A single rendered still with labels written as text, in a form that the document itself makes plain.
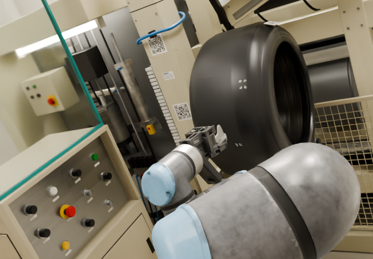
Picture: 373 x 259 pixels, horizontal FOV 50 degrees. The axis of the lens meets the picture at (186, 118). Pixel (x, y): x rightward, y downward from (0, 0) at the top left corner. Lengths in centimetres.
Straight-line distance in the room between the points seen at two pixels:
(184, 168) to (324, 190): 59
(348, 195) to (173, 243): 19
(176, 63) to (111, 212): 69
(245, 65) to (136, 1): 51
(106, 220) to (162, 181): 85
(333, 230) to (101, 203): 137
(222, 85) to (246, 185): 91
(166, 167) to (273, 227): 57
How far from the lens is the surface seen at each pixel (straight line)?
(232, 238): 39
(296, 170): 42
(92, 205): 169
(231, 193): 41
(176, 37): 157
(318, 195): 41
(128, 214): 177
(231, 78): 130
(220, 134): 118
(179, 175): 95
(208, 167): 111
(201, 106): 134
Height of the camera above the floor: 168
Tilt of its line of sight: 18 degrees down
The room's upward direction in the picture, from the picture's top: 21 degrees counter-clockwise
